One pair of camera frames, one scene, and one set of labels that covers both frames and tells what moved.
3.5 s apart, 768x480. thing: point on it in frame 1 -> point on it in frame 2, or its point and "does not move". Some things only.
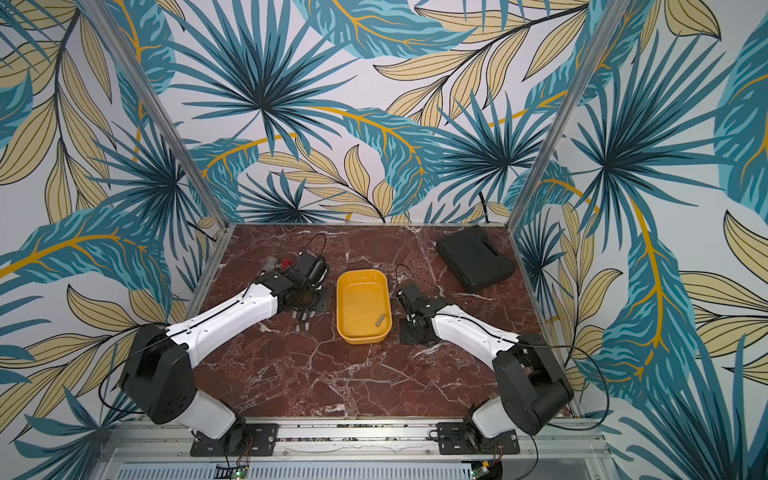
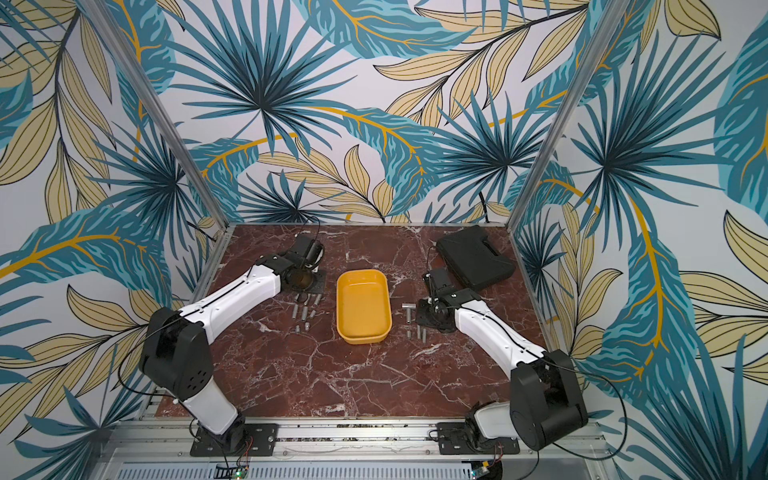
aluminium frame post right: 608,25 does not move
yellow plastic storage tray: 362,296 does not move
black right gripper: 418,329 -> 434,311
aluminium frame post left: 178,135 does not move
